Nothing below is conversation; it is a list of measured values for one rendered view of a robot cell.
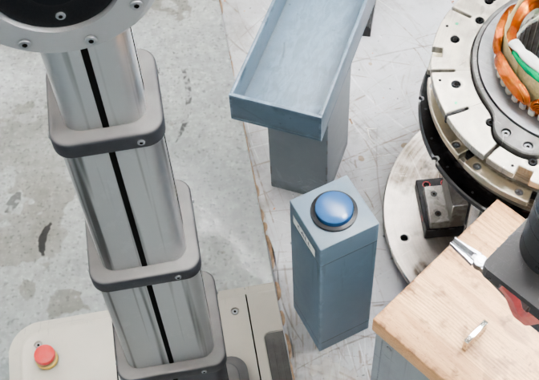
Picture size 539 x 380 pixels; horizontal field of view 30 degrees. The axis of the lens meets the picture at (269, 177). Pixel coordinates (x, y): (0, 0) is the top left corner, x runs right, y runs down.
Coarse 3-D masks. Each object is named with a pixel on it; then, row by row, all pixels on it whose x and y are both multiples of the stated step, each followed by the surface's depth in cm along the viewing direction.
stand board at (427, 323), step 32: (480, 224) 101; (512, 224) 101; (448, 256) 99; (416, 288) 97; (448, 288) 97; (480, 288) 97; (384, 320) 95; (416, 320) 95; (448, 320) 95; (480, 320) 95; (512, 320) 95; (416, 352) 93; (448, 352) 93; (480, 352) 93; (512, 352) 93
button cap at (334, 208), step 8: (328, 192) 106; (336, 192) 106; (320, 200) 106; (328, 200) 105; (336, 200) 105; (344, 200) 105; (320, 208) 105; (328, 208) 105; (336, 208) 105; (344, 208) 105; (352, 208) 105; (320, 216) 105; (328, 216) 104; (336, 216) 104; (344, 216) 104; (328, 224) 105; (336, 224) 104
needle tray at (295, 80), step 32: (288, 0) 124; (320, 0) 124; (352, 0) 124; (288, 32) 121; (320, 32) 121; (352, 32) 116; (256, 64) 118; (288, 64) 119; (320, 64) 118; (256, 96) 116; (288, 96) 116; (320, 96) 116; (288, 128) 113; (320, 128) 111; (288, 160) 132; (320, 160) 129
